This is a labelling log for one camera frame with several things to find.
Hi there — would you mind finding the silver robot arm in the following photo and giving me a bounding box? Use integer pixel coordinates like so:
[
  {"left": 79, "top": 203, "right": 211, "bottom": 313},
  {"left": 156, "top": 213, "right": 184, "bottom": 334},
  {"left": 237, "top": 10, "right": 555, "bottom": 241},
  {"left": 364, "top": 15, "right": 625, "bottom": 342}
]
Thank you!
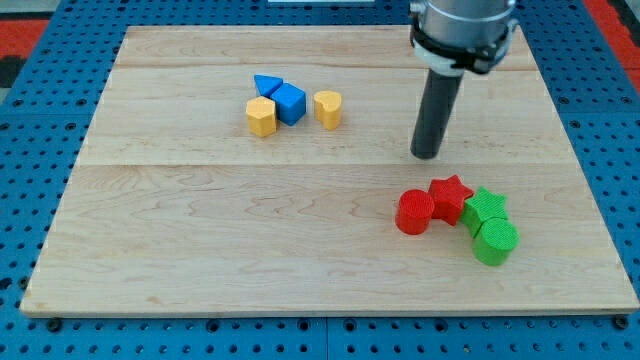
[{"left": 409, "top": 0, "right": 518, "bottom": 77}]

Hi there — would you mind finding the red star block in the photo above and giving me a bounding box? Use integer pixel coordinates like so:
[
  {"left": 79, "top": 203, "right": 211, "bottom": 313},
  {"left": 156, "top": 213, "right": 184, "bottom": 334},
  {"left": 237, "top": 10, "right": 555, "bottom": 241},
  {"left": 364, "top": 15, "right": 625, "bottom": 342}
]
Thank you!
[{"left": 428, "top": 174, "right": 474, "bottom": 226}]

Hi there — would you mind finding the blue cube block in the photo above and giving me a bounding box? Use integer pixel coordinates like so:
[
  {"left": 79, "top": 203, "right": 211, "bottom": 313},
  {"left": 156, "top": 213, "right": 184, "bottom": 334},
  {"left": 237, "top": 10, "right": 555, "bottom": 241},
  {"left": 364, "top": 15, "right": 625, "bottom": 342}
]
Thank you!
[{"left": 271, "top": 83, "right": 306, "bottom": 126}]

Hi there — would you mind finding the green star block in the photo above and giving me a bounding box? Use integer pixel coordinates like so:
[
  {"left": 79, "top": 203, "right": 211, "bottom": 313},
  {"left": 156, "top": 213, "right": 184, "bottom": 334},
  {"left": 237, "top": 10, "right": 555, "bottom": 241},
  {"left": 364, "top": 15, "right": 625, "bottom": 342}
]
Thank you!
[{"left": 459, "top": 187, "right": 509, "bottom": 238}]

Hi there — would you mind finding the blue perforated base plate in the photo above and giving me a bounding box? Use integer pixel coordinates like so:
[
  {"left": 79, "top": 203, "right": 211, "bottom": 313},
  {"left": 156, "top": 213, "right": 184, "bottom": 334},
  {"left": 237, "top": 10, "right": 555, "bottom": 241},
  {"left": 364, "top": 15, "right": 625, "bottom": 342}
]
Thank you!
[{"left": 1, "top": 0, "right": 639, "bottom": 359}]

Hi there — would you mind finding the light wooden board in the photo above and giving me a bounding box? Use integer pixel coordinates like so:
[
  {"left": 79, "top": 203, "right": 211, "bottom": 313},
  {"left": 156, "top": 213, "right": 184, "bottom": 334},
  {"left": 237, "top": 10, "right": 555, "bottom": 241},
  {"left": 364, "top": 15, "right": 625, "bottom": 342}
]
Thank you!
[{"left": 20, "top": 25, "right": 639, "bottom": 318}]

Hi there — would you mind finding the blue triangle block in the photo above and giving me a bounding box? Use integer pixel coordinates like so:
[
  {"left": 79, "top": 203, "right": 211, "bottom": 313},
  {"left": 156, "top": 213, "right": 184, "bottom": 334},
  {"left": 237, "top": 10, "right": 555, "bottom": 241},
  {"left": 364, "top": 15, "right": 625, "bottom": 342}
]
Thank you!
[{"left": 253, "top": 74, "right": 284, "bottom": 98}]

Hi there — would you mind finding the yellow heart block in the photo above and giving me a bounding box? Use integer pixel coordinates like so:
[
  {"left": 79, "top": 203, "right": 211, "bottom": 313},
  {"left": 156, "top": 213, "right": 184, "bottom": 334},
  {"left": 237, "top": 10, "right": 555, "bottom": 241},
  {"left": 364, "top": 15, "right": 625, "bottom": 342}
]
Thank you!
[{"left": 313, "top": 90, "right": 342, "bottom": 130}]

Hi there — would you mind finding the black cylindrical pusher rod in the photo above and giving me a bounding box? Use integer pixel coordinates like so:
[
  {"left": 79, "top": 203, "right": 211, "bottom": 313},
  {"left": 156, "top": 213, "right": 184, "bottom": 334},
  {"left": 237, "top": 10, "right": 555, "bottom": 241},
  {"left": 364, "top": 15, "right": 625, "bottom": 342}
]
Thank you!
[{"left": 410, "top": 70, "right": 462, "bottom": 160}]

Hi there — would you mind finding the green cylinder block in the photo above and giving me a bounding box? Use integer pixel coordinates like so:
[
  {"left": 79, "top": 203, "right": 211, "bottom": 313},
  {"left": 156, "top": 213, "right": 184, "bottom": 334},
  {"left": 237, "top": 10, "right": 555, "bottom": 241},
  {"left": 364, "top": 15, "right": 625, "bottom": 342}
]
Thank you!
[{"left": 472, "top": 218, "right": 520, "bottom": 266}]

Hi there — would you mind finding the red cylinder block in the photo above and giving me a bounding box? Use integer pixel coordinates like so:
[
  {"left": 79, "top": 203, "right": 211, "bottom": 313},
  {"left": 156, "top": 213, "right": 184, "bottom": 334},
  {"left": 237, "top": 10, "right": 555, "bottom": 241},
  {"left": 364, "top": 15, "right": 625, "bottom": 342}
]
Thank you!
[{"left": 395, "top": 189, "right": 435, "bottom": 235}]

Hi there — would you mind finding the yellow hexagon block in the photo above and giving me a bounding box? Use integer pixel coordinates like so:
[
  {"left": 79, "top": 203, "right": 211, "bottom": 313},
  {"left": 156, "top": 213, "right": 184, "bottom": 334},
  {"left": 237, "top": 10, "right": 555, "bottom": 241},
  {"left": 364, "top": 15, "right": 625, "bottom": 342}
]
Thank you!
[{"left": 245, "top": 96, "right": 277, "bottom": 138}]

